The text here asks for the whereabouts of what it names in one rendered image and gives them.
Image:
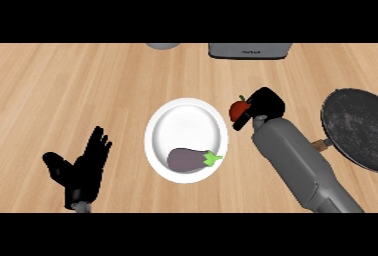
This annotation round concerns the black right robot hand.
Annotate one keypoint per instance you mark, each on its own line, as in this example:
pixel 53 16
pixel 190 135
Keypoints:
pixel 268 103

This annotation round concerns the grey round object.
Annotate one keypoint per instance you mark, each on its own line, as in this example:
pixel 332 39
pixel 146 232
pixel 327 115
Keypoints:
pixel 163 45

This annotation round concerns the dark grey frying pan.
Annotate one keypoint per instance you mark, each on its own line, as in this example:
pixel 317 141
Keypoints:
pixel 352 128

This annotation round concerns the purple eggplant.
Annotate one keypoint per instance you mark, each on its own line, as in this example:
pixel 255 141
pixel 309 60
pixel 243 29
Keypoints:
pixel 190 160

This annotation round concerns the red bell pepper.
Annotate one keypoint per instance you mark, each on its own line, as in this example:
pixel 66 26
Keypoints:
pixel 240 109

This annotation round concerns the grey box appliance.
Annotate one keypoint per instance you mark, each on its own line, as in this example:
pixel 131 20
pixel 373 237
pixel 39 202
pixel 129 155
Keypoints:
pixel 250 50

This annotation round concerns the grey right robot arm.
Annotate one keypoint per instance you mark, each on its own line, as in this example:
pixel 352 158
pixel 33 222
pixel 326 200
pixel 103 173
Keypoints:
pixel 301 166

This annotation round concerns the white oval plate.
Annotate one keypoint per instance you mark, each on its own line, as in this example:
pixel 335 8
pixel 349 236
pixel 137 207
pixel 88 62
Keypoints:
pixel 187 140

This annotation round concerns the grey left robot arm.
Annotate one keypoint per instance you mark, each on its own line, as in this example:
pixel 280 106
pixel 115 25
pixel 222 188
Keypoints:
pixel 84 206

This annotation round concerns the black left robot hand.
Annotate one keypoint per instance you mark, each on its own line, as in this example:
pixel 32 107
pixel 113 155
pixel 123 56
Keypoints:
pixel 85 170

